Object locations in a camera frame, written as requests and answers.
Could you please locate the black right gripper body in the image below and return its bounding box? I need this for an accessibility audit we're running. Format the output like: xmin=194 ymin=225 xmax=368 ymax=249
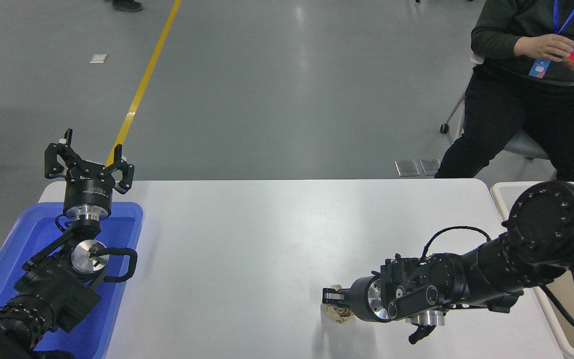
xmin=348 ymin=276 xmax=380 ymax=323

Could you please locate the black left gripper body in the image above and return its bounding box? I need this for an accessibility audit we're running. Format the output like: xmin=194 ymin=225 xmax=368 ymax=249
xmin=63 ymin=163 xmax=117 ymax=219

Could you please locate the tan paper ball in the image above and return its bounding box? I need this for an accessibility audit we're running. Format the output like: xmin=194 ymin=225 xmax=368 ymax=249
xmin=320 ymin=284 xmax=356 ymax=325

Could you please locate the person's right hand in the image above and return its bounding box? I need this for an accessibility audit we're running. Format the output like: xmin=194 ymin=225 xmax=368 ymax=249
xmin=514 ymin=33 xmax=574 ymax=63

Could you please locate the blue plastic tray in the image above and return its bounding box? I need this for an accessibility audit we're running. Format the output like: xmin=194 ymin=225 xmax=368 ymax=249
xmin=0 ymin=201 xmax=144 ymax=359

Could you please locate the person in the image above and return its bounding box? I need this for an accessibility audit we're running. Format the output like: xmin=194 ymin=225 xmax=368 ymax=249
xmin=434 ymin=0 xmax=574 ymax=187

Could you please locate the blue lanyard with badge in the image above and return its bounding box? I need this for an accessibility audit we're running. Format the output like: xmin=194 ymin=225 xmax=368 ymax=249
xmin=529 ymin=0 xmax=574 ymax=79

